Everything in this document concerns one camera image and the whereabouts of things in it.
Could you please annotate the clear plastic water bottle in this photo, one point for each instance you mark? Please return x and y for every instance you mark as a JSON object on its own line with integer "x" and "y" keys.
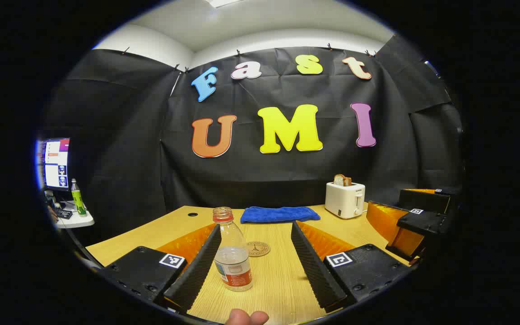
{"x": 233, "y": 266}

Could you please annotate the ceiling light panel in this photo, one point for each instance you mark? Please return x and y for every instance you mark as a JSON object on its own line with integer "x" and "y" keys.
{"x": 224, "y": 2}

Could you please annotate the white toaster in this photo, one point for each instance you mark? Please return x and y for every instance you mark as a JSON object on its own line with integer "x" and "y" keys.
{"x": 343, "y": 201}

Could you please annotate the computer monitor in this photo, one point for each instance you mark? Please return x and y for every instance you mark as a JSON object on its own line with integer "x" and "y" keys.
{"x": 56, "y": 164}

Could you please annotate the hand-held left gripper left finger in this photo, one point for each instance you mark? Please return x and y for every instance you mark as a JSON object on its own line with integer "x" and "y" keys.
{"x": 199, "y": 271}

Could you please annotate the bread slice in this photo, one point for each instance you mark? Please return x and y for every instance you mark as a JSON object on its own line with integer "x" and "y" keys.
{"x": 341, "y": 180}

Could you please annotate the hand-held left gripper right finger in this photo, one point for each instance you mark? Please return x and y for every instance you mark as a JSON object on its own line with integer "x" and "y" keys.
{"x": 314, "y": 271}

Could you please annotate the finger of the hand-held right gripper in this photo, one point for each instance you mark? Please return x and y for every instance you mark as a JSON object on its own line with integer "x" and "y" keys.
{"x": 424, "y": 201}
{"x": 418, "y": 221}

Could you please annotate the white side table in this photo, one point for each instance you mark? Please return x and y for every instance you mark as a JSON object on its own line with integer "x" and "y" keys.
{"x": 77, "y": 221}

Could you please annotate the round wooden coaster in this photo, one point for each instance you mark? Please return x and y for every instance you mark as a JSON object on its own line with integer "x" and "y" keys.
{"x": 261, "y": 249}

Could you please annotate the green drink bottle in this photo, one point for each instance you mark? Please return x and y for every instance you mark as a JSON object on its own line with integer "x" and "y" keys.
{"x": 78, "y": 201}

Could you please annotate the blue towel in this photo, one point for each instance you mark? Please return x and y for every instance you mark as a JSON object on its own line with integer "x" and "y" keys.
{"x": 278, "y": 214}

